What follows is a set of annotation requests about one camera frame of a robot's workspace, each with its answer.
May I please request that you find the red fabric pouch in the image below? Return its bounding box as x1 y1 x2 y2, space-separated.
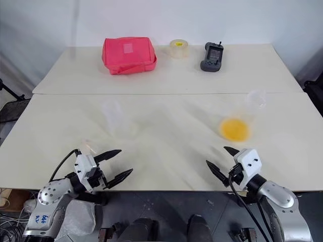
101 37 157 75

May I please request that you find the clear cup with orange liquid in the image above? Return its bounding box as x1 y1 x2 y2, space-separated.
100 99 138 136

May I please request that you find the tangle of white cables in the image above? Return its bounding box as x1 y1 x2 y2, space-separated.
0 208 34 242

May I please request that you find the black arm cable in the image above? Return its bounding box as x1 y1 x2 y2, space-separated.
228 169 272 242
48 148 83 183

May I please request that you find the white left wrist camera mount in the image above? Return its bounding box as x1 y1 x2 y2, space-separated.
74 154 98 193

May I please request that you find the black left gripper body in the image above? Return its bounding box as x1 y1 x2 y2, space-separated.
85 163 110 191

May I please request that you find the dark rounded shape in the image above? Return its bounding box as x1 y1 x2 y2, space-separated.
121 218 159 242
188 214 213 242

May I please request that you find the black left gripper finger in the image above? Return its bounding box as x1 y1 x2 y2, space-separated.
93 149 123 165
103 168 134 190

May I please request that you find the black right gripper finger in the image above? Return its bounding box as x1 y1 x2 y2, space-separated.
223 145 241 159
205 159 230 188

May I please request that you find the flask with orange liquid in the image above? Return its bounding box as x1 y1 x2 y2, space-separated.
218 88 267 144

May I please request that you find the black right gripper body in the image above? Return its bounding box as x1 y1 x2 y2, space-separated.
228 163 244 186

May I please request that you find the black bulky object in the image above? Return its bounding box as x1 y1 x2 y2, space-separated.
303 80 323 114

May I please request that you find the brown cardboard box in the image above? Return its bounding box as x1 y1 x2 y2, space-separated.
0 189 26 213

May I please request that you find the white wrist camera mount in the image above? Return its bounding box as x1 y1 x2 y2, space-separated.
233 148 261 191
74 154 98 193

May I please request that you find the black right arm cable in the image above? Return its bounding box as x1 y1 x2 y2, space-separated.
228 169 272 242

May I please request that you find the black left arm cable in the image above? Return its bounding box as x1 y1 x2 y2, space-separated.
48 148 83 183

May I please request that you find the dark metal bracket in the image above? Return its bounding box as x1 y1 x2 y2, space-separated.
99 221 120 242
234 220 256 242

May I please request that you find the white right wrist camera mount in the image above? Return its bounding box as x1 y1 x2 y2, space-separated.
233 148 261 191

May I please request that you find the black mesh chair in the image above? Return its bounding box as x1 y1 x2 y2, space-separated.
0 100 20 124

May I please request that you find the clear tape roll yellow core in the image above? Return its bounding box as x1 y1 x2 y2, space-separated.
169 39 190 60

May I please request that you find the clear plastic bag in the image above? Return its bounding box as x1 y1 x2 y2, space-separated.
60 198 97 238

